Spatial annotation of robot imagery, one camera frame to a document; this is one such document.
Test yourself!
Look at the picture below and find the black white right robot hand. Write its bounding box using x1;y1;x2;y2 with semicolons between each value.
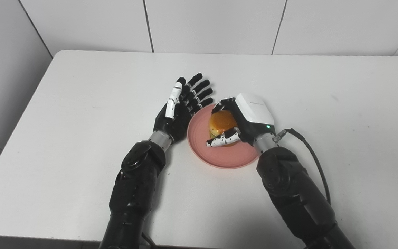
206;93;276;148

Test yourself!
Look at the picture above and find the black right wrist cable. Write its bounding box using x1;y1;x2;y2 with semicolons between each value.
273;128;332;205

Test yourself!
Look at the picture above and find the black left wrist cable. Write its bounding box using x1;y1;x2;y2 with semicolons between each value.
140;232;159;249

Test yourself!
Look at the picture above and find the toy hamburger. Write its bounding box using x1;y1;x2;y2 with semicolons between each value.
209;110;239;147

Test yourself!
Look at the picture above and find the pink round plate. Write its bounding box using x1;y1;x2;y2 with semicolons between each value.
187;103;260;169

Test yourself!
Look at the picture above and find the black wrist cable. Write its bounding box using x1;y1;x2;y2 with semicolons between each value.
140;232;159;249
273;128;332;205

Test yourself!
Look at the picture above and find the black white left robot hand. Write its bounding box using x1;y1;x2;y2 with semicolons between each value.
153;73;214;144

